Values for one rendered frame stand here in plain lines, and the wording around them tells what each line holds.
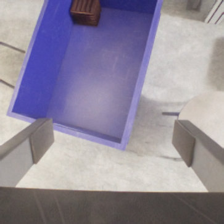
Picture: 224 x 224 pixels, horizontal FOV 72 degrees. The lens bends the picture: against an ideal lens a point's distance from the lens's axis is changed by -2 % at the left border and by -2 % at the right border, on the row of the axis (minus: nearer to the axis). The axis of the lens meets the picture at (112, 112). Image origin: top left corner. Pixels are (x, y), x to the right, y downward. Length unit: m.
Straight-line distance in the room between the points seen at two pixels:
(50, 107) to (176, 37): 0.79
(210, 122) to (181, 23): 0.64
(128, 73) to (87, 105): 0.23
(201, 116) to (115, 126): 0.33
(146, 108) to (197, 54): 0.42
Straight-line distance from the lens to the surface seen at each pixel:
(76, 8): 0.79
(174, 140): 0.17
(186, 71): 0.98
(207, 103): 0.70
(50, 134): 0.16
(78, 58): 0.78
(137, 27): 0.80
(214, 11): 1.08
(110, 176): 0.93
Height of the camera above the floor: 0.88
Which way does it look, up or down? 79 degrees down
